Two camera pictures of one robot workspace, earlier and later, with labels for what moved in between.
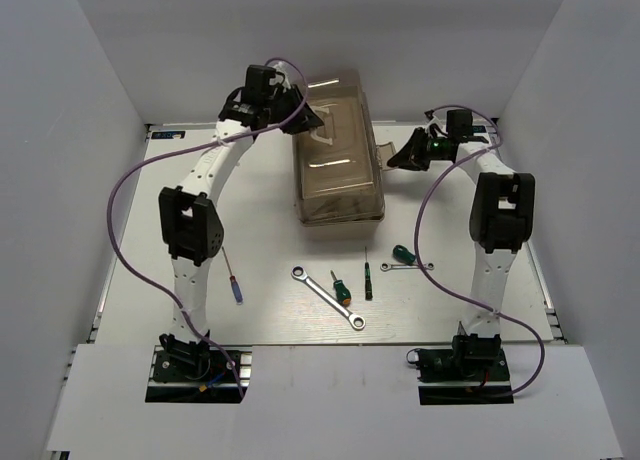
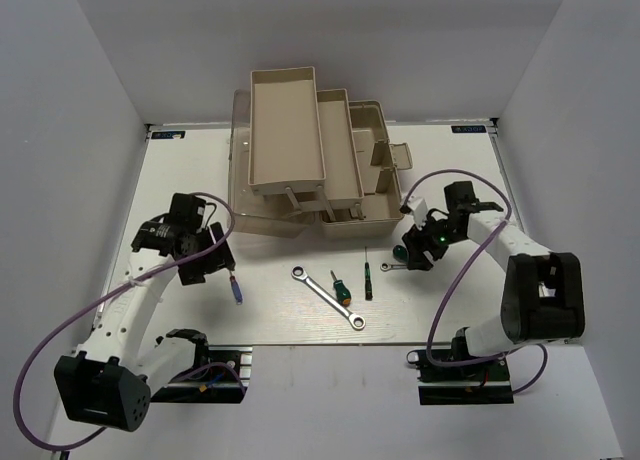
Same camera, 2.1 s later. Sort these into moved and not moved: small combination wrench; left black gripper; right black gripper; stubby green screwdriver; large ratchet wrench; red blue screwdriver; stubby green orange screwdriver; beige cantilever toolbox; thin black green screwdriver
Moved: right black gripper; beige cantilever toolbox; left black gripper
Not moved: stubby green screwdriver; stubby green orange screwdriver; small combination wrench; thin black green screwdriver; large ratchet wrench; red blue screwdriver
